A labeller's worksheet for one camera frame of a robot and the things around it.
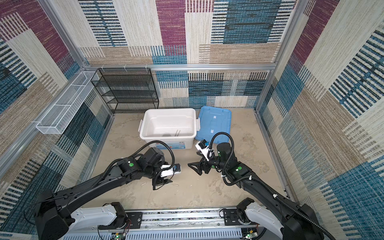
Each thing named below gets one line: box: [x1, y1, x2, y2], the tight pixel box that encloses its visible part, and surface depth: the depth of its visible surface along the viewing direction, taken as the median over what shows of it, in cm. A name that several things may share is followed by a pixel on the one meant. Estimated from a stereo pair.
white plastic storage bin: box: [138, 108, 201, 150], surface depth 102 cm
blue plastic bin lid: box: [195, 105, 232, 145], surface depth 114 cm
